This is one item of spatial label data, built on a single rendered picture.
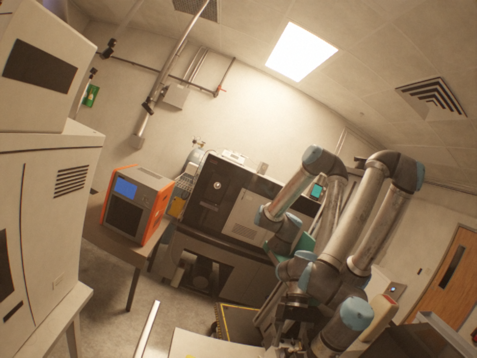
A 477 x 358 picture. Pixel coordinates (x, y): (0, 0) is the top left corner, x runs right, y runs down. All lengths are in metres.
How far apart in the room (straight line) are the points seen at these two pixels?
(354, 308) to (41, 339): 0.81
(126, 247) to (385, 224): 1.44
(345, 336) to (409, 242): 4.15
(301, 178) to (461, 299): 3.50
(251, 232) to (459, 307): 3.48
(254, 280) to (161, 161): 2.03
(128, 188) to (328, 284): 1.21
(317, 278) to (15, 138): 0.73
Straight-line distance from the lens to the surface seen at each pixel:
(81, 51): 0.42
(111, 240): 1.48
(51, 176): 0.47
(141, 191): 1.37
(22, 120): 0.37
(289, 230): 1.47
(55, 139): 0.44
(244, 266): 2.09
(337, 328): 0.55
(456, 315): 4.05
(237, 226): 1.97
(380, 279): 4.02
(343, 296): 0.64
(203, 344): 0.82
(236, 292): 2.29
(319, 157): 1.05
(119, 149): 3.36
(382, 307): 3.18
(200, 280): 2.35
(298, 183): 1.15
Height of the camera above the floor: 1.53
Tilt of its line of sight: 6 degrees down
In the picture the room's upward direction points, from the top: 25 degrees clockwise
